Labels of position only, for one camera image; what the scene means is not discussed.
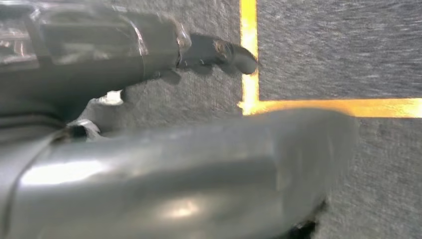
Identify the black robot body part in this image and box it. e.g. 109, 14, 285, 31
285, 201, 327, 239

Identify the yellow floor tape corner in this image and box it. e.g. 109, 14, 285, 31
238, 0, 422, 119

